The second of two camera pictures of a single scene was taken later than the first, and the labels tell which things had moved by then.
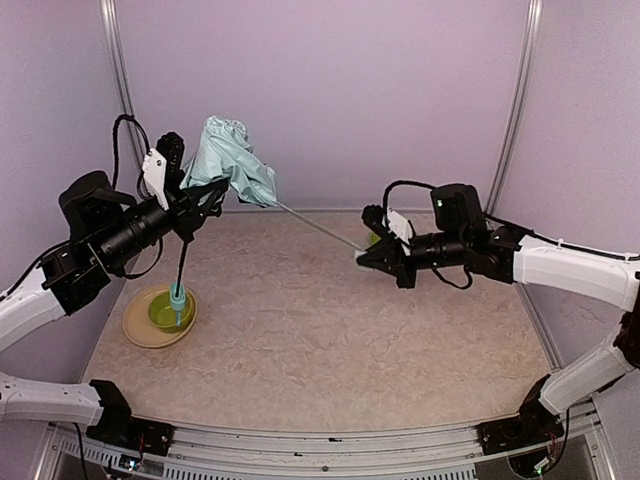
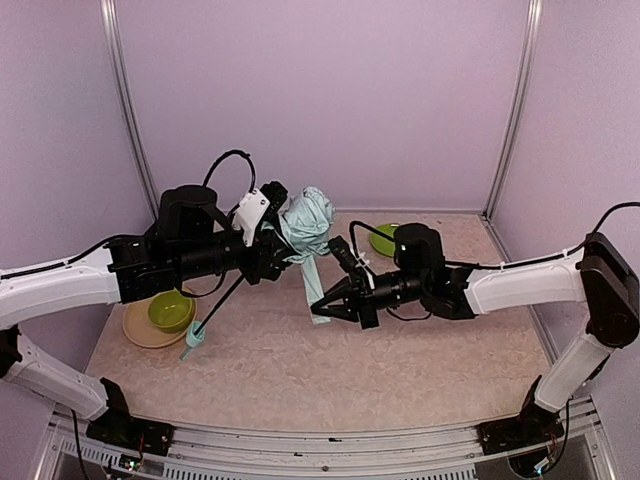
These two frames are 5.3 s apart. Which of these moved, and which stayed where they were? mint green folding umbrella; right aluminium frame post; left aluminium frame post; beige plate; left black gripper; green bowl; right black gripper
Moved: mint green folding umbrella; right black gripper; left black gripper
Stayed: green bowl; left aluminium frame post; right aluminium frame post; beige plate
